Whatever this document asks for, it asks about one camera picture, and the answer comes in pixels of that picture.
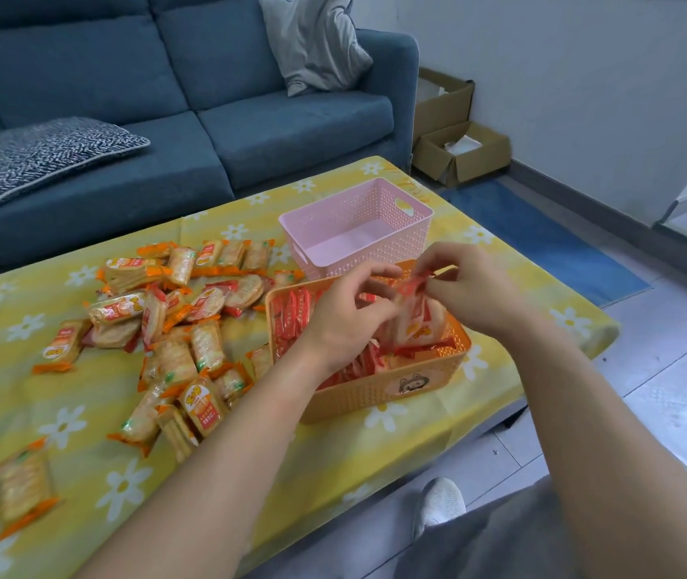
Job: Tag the black white patterned cushion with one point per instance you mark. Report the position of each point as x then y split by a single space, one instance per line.
42 153

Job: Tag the person's left hand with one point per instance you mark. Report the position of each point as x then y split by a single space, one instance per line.
337 331

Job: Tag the white shoe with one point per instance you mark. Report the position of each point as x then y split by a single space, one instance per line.
440 503

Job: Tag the group of red snack packets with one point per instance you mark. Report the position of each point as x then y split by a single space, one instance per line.
289 313

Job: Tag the pile of snack packets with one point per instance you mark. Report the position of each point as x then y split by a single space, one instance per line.
204 406

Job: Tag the pink plastic basket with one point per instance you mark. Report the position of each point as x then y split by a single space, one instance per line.
349 235

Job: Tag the grey cushion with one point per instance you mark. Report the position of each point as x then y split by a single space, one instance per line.
313 48

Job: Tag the person's right hand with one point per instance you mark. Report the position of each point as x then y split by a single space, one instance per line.
476 289

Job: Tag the low open cardboard box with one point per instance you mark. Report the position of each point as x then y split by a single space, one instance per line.
479 162

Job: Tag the yellow floral tablecloth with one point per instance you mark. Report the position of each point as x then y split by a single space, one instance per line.
379 452

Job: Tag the blue fabric sofa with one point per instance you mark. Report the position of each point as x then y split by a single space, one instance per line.
78 72

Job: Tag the white packing paper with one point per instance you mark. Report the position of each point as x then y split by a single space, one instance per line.
463 145

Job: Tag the person's right forearm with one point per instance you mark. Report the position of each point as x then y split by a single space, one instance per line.
590 464

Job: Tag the grey trousers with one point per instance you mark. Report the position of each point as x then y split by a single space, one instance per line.
488 536

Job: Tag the round snack packet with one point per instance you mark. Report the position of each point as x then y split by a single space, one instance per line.
418 322

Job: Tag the blue rug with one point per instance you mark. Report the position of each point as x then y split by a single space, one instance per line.
548 247

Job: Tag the person's left forearm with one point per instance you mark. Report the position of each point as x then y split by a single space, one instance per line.
198 488

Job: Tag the tall cardboard box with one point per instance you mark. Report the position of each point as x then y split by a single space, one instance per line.
443 108

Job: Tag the orange plastic basket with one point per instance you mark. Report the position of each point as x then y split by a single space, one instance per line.
367 391

